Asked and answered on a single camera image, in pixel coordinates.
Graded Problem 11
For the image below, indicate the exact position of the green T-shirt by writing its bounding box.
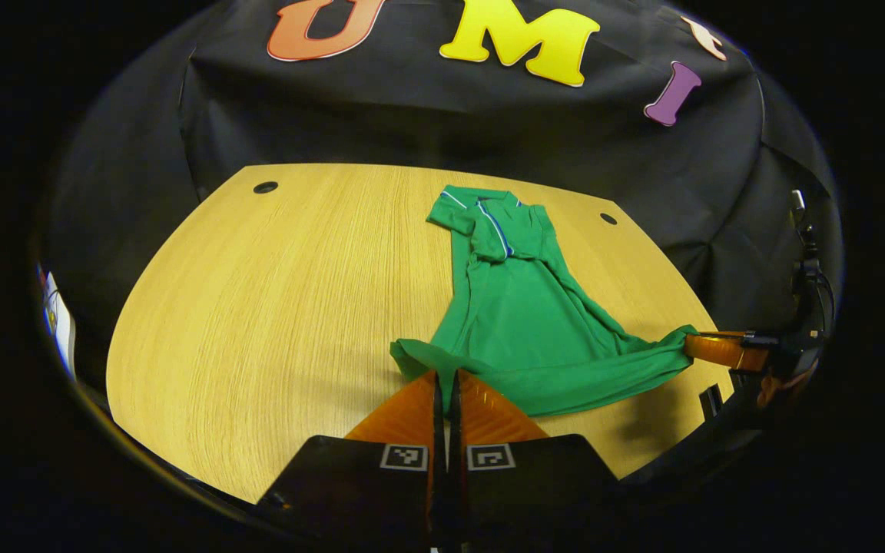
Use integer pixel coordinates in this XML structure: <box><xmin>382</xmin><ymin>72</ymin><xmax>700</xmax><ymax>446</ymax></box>
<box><xmin>390</xmin><ymin>184</ymin><xmax>698</xmax><ymax>418</ymax></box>

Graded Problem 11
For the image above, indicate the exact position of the black backdrop cloth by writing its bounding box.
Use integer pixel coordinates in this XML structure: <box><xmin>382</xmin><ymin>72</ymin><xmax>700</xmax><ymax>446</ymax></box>
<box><xmin>43</xmin><ymin>0</ymin><xmax>847</xmax><ymax>369</ymax></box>

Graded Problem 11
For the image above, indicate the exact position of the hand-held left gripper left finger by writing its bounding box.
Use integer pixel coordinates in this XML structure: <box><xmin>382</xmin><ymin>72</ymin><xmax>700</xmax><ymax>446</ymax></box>
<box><xmin>258</xmin><ymin>369</ymin><xmax>443</xmax><ymax>542</ymax></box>

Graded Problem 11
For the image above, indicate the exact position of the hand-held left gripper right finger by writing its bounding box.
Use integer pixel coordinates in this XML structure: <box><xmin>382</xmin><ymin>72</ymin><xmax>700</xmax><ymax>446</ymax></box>
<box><xmin>446</xmin><ymin>369</ymin><xmax>620</xmax><ymax>542</ymax></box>

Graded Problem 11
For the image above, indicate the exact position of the computer monitor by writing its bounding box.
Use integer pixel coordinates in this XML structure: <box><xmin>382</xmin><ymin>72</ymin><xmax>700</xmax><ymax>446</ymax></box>
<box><xmin>37</xmin><ymin>265</ymin><xmax>78</xmax><ymax>381</ymax></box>

